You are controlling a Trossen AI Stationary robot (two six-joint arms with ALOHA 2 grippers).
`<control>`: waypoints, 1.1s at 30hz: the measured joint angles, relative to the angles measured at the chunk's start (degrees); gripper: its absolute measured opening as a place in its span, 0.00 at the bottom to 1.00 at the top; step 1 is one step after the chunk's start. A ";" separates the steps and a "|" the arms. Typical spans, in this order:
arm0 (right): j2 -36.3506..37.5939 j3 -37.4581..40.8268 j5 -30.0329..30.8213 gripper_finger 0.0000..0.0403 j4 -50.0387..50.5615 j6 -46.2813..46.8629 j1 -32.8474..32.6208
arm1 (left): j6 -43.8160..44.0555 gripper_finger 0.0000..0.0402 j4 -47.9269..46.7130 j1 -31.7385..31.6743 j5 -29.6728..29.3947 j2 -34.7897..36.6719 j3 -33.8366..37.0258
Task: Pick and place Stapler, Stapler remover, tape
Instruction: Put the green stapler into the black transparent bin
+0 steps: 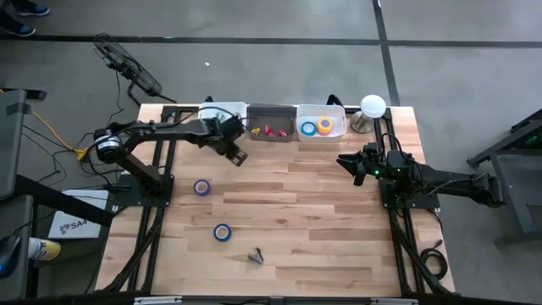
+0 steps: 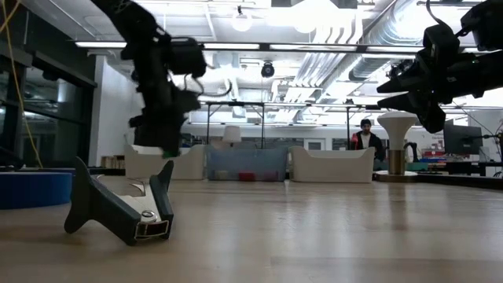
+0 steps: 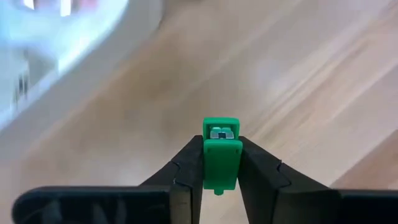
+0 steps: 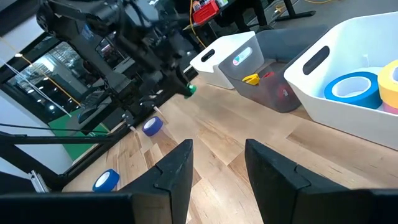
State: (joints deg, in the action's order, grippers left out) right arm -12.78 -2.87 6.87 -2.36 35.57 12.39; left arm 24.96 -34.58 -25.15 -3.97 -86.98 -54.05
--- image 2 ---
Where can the dark blue tape roll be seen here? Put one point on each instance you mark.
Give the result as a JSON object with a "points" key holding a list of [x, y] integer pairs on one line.
{"points": [[31, 190]]}

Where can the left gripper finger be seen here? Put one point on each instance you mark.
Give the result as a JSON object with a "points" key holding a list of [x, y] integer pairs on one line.
{"points": [[148, 133], [171, 133]]}

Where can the small black robot arm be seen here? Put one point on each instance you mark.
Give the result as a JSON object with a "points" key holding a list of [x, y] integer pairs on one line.
{"points": [[415, 148]]}

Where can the black ceiling track light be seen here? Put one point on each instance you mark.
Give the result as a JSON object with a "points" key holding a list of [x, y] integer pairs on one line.
{"points": [[399, 67]]}

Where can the black desk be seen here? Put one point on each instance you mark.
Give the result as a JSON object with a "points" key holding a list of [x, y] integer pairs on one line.
{"points": [[471, 167]]}

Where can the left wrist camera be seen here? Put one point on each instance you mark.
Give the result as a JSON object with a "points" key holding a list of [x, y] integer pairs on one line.
{"points": [[188, 55]]}

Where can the black computer monitor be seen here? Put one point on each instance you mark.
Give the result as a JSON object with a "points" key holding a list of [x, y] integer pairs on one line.
{"points": [[463, 141]]}

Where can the round black ceiling spotlight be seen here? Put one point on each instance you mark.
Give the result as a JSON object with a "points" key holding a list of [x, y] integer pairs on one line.
{"points": [[267, 70]]}

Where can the person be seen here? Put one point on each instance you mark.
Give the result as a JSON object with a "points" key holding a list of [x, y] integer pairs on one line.
{"points": [[367, 143]]}

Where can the small white shade lamp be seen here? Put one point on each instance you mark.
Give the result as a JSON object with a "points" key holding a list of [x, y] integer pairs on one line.
{"points": [[232, 133]]}

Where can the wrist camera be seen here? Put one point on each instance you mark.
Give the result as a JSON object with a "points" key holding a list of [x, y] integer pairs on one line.
{"points": [[188, 55], [440, 41]]}

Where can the long ceiling light bar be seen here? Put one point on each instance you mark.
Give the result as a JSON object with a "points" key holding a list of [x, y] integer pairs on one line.
{"points": [[243, 46]]}

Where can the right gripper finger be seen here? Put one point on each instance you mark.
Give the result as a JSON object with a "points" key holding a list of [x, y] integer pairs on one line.
{"points": [[420, 104], [408, 82]]}

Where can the grey translucent plastic bin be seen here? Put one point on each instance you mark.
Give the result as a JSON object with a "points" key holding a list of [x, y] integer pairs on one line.
{"points": [[236, 161]]}

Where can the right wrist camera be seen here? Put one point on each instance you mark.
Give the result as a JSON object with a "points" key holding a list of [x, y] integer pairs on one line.
{"points": [[440, 41]]}

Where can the white mushroom lamp brass stem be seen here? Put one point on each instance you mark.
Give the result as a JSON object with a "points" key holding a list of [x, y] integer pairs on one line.
{"points": [[397, 126]]}

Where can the red staple remover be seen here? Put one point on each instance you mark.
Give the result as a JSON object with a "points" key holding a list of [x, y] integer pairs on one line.
{"points": [[247, 177]]}

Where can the black metal table frame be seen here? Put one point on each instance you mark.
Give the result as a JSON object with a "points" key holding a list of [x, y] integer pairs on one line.
{"points": [[236, 103]]}

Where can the white plastic bin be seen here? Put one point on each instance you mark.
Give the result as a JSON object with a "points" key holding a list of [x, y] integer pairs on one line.
{"points": [[334, 165], [188, 165]]}

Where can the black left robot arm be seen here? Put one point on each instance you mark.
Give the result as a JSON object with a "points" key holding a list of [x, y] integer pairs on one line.
{"points": [[133, 23]]}

